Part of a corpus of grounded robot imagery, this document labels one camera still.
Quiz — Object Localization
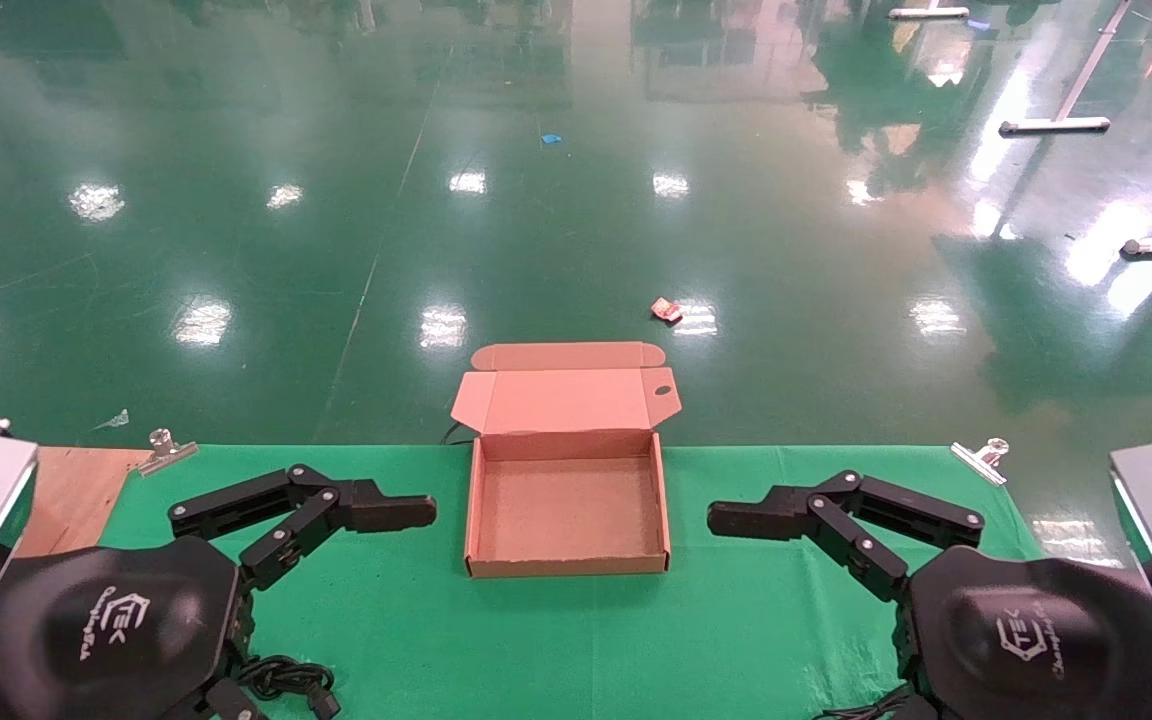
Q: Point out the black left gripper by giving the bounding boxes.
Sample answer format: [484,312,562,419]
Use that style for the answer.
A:
[0,535,272,720]

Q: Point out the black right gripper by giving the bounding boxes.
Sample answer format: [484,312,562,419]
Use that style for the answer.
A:
[896,545,1152,720]

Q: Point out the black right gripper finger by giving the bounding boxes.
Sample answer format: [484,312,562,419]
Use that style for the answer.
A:
[707,470,986,603]

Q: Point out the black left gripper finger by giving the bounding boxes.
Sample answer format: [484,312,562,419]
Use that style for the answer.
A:
[168,463,438,593]

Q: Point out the open brown cardboard box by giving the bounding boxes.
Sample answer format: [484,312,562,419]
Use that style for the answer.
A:
[451,342,683,579]

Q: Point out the green table cloth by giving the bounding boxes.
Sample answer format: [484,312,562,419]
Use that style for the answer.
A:
[101,445,1047,720]

